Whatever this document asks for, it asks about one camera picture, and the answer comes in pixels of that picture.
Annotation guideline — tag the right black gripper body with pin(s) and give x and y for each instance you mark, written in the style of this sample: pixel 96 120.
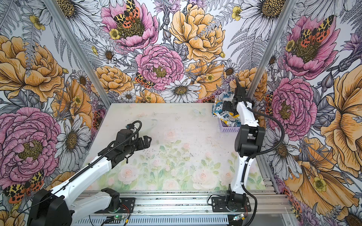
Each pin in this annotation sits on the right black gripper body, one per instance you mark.
pixel 229 108

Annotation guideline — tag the left aluminium frame post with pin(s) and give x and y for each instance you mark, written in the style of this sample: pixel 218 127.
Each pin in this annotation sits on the left aluminium frame post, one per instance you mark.
pixel 65 28

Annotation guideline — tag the white vented cable duct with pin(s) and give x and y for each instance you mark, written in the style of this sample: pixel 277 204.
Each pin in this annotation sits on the white vented cable duct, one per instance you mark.
pixel 169 220

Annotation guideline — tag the aluminium mounting rail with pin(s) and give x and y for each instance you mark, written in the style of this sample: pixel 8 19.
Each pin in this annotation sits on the aluminium mounting rail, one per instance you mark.
pixel 199 202

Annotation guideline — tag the printed white blue yellow shorts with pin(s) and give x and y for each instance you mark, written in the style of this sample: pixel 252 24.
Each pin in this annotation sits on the printed white blue yellow shorts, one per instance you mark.
pixel 222 110

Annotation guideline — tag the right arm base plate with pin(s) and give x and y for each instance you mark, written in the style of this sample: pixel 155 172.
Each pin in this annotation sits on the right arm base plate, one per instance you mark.
pixel 221 204

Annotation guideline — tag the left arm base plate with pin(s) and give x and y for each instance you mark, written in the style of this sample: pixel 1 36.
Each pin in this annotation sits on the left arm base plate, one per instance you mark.
pixel 127 204

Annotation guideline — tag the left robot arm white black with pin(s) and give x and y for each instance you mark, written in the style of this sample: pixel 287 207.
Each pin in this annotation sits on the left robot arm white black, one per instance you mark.
pixel 59 206

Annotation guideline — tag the aluminium frame post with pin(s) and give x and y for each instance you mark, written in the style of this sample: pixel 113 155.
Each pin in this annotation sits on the aluminium frame post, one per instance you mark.
pixel 275 37
pixel 65 28

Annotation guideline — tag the right aluminium frame post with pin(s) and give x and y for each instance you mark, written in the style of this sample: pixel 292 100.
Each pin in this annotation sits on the right aluminium frame post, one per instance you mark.
pixel 275 37

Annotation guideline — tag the lavender plastic basket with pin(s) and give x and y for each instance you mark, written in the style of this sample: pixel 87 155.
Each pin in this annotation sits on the lavender plastic basket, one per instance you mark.
pixel 229 128

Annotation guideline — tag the green circuit board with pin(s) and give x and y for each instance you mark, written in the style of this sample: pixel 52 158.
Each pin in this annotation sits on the green circuit board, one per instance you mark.
pixel 114 218

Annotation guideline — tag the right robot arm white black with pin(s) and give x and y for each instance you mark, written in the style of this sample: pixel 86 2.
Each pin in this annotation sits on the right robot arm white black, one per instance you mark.
pixel 248 142

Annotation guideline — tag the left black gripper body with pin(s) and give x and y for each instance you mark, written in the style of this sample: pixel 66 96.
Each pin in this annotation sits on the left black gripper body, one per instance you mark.
pixel 135 146

